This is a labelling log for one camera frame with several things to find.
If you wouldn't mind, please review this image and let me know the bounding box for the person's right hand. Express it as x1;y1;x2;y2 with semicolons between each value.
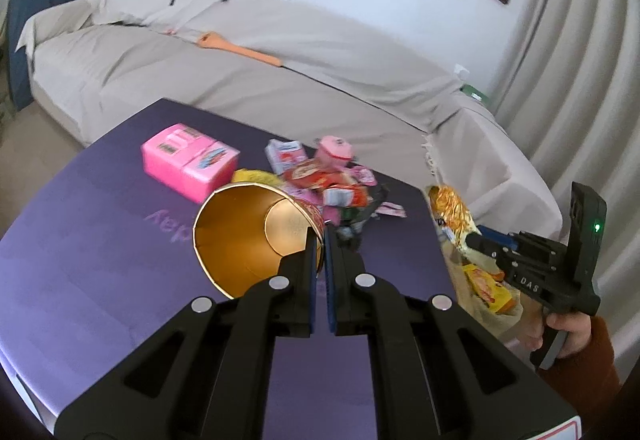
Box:
545;312;594;361

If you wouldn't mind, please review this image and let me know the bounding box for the purple table mat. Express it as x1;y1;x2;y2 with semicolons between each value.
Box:
0;97;501;440

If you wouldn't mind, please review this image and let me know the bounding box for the grey curtain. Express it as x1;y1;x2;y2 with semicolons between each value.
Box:
487;0;640;371

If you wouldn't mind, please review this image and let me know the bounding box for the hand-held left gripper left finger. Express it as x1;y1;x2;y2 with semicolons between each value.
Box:
54;229;326;440

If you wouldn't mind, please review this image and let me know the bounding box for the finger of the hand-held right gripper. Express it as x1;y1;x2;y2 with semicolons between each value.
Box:
466;232;507;263
479;225;522;247

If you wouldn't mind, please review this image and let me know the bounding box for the orange back scratcher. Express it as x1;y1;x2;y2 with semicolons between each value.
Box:
197;31;285;70

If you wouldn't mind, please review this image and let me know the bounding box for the small pink cup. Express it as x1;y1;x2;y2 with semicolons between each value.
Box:
315;136;353;169

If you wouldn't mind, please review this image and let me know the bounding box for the pile of colourful snack wrappers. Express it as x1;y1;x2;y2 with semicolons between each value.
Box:
232;160;407;246

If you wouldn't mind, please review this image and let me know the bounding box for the green box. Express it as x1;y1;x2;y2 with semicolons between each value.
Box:
460;84;488;105

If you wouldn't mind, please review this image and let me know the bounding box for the yellow snack packet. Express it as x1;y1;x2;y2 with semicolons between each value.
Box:
462;265;516;314

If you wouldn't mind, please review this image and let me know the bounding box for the pink white small carton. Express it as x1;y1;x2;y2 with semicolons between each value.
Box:
265;139;307;176

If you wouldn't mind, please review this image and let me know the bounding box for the pink tissue box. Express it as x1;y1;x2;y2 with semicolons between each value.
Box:
141;122;241;205

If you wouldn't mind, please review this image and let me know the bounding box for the person's right forearm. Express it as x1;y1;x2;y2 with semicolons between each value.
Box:
537;315;623;418

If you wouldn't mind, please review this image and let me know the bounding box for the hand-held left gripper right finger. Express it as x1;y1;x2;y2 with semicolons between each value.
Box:
325;232;582;440

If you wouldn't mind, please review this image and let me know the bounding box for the dark plastic wrapper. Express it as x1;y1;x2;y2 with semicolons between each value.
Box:
336;187;391;248

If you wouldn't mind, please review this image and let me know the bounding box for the golden paper cup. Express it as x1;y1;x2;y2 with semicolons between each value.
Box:
192;181;327;299

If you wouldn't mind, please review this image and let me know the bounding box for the gold patterned plastic bag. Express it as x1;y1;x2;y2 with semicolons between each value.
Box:
425;184;546;351

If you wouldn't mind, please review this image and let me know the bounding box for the grey covered sofa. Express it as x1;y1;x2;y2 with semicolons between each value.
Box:
17;0;563;241

